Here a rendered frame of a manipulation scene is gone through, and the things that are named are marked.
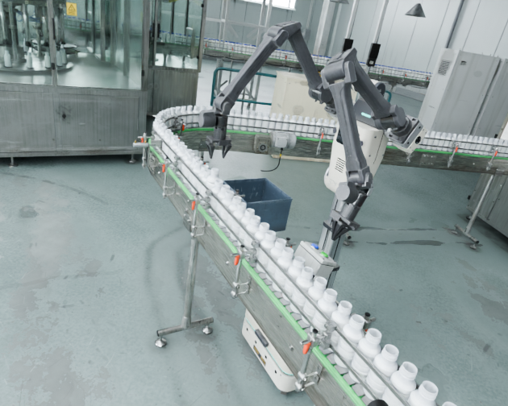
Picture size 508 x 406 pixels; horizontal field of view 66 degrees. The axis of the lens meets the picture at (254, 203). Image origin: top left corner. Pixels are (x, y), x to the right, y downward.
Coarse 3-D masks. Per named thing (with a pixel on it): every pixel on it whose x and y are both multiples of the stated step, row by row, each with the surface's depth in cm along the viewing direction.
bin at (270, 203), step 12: (228, 180) 238; (240, 180) 243; (252, 180) 247; (264, 180) 252; (240, 192) 247; (252, 192) 252; (264, 192) 254; (276, 192) 242; (252, 204) 216; (264, 204) 220; (276, 204) 224; (288, 204) 229; (264, 216) 224; (276, 216) 229; (288, 216) 234; (276, 228) 233
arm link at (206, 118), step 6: (228, 102) 167; (216, 108) 173; (228, 108) 167; (204, 114) 166; (210, 114) 168; (228, 114) 169; (198, 120) 171; (204, 120) 166; (210, 120) 168; (204, 126) 169; (210, 126) 171
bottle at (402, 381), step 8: (400, 368) 97; (408, 368) 97; (416, 368) 95; (392, 376) 98; (400, 376) 96; (408, 376) 94; (392, 384) 97; (400, 384) 95; (408, 384) 95; (384, 392) 101; (392, 392) 97; (400, 392) 96; (408, 392) 95; (392, 400) 98
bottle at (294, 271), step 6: (294, 258) 131; (300, 258) 133; (294, 264) 131; (300, 264) 130; (288, 270) 133; (294, 270) 131; (300, 270) 131; (294, 276) 131; (288, 282) 133; (288, 288) 134; (282, 294) 138; (288, 294) 135; (288, 300) 136
